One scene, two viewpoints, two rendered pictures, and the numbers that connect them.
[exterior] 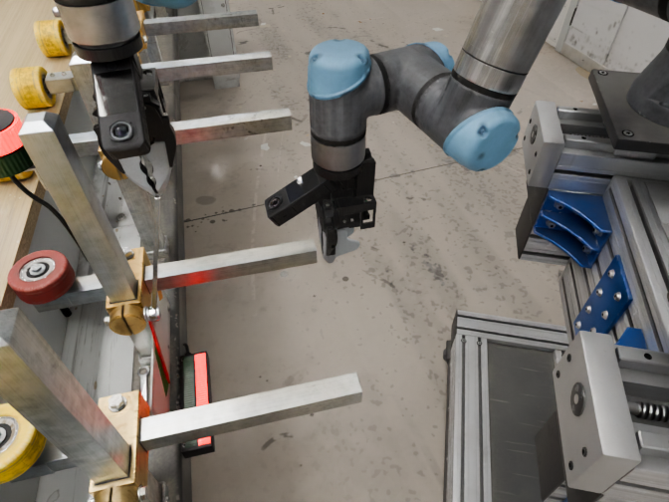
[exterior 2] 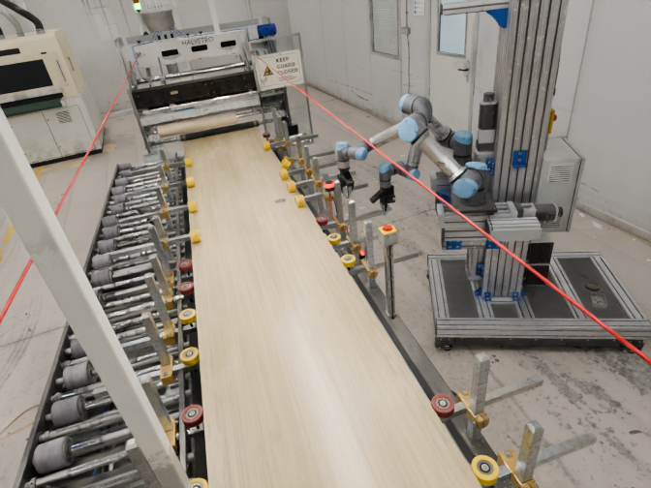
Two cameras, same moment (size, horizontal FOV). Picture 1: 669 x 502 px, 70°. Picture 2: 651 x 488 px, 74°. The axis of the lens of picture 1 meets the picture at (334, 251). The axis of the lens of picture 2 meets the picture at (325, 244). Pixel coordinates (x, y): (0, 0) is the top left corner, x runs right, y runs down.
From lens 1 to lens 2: 218 cm
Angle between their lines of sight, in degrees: 14
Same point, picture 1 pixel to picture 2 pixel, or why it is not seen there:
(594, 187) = (448, 188)
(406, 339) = (411, 275)
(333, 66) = (384, 167)
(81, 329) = not seen: hidden behind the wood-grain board
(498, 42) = (412, 159)
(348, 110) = (387, 174)
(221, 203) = not seen: hidden behind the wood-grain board
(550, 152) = (434, 181)
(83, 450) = (354, 230)
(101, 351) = not seen: hidden behind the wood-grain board
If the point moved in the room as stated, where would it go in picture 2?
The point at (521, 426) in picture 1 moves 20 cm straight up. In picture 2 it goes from (454, 280) to (456, 258)
